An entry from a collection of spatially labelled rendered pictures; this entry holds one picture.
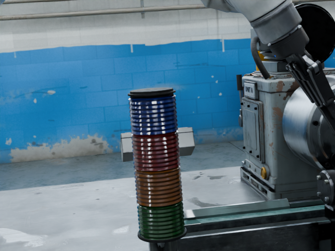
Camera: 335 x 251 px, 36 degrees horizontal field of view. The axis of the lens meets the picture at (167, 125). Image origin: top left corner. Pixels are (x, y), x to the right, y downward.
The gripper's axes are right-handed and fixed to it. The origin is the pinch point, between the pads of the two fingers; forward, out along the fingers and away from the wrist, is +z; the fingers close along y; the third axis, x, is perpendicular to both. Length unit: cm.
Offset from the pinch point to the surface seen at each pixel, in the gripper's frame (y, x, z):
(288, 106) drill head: 29.7, -1.0, 1.7
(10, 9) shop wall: 545, 87, -138
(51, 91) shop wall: 545, 104, -30
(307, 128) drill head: 15.4, 1.5, 4.4
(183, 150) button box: 17.3, 28.9, -7.8
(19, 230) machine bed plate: 41, 78, -10
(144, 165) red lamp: -38, 36, -23
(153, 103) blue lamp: -39, 31, -29
